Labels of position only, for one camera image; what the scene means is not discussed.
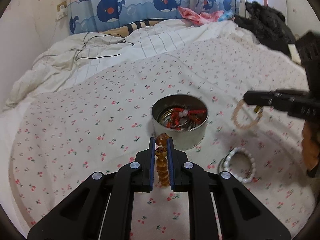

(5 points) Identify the wall socket with plug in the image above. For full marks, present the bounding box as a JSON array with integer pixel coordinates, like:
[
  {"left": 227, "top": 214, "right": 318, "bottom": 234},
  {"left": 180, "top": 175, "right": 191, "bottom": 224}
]
[{"left": 56, "top": 1, "right": 68, "bottom": 21}]

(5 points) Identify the black jacket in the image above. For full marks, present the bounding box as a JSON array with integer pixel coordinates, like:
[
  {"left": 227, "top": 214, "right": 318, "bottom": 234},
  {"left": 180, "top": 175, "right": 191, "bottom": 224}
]
[{"left": 234, "top": 2, "right": 296, "bottom": 56}]

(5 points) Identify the pink bead bracelet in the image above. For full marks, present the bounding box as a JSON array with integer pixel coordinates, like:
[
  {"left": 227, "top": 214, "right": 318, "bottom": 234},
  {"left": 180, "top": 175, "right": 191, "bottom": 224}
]
[{"left": 231, "top": 99, "right": 264, "bottom": 130}]

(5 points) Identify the striped tan pillow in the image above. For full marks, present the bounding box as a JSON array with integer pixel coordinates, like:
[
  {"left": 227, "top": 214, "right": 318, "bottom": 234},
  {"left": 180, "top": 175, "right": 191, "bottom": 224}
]
[{"left": 100, "top": 19, "right": 163, "bottom": 37}]

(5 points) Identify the silver bangle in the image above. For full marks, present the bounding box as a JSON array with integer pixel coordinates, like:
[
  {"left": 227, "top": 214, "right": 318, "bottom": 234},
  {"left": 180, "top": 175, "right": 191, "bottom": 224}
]
[{"left": 217, "top": 152, "right": 253, "bottom": 181}]

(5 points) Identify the white striped duvet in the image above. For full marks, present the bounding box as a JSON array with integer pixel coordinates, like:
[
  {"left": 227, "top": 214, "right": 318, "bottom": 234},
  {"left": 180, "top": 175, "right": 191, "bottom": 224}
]
[{"left": 2, "top": 18, "right": 241, "bottom": 111}]

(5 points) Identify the pink cloth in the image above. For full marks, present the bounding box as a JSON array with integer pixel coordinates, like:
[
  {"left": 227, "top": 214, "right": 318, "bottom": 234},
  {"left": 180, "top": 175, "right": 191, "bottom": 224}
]
[{"left": 178, "top": 7, "right": 225, "bottom": 26}]

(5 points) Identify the white bead bracelet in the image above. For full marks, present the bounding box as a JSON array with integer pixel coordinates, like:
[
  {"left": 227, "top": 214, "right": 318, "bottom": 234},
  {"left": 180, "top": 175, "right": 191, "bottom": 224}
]
[{"left": 223, "top": 146, "right": 257, "bottom": 183}]

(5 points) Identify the amber bead bracelet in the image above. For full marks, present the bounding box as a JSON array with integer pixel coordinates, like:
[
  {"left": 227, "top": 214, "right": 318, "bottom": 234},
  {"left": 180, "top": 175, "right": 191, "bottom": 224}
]
[{"left": 154, "top": 133, "right": 171, "bottom": 188}]

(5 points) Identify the round silver tin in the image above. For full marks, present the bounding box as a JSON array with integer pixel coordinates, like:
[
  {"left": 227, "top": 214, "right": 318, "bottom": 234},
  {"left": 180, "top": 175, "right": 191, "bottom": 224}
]
[{"left": 151, "top": 94, "right": 209, "bottom": 150}]

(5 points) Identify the black cable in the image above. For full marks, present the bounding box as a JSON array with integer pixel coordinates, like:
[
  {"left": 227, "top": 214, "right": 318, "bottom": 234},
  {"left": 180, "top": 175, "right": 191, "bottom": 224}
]
[{"left": 32, "top": 30, "right": 135, "bottom": 67}]

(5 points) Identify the red cord jewelry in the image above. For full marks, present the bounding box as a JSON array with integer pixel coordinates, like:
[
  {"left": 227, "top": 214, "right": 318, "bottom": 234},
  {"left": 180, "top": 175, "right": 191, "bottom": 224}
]
[{"left": 158, "top": 107, "right": 208, "bottom": 131}]

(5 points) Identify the right hand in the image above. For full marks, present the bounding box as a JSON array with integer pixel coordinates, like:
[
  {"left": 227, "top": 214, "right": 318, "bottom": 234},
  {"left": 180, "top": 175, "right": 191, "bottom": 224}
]
[{"left": 302, "top": 121, "right": 319, "bottom": 171}]

